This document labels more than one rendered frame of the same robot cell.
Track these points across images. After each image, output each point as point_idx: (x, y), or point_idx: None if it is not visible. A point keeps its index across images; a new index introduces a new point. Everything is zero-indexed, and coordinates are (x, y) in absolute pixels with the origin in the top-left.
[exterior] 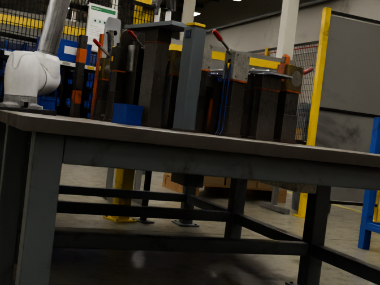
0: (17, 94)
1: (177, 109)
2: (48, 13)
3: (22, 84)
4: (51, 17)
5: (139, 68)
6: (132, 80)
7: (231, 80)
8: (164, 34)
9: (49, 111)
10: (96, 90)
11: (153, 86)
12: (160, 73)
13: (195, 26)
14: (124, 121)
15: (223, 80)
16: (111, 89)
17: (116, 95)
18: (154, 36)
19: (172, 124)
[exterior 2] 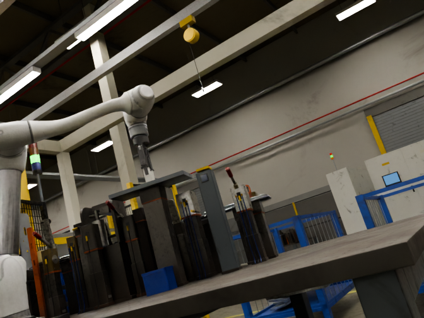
0: (12, 312)
1: (222, 251)
2: (2, 209)
3: (16, 297)
4: (6, 212)
5: (121, 238)
6: (115, 252)
7: (248, 209)
8: (163, 190)
9: (61, 316)
10: (41, 288)
11: (172, 241)
12: (171, 228)
13: (210, 169)
14: (169, 287)
15: (238, 212)
16: (95, 270)
17: (105, 275)
18: (156, 194)
19: None
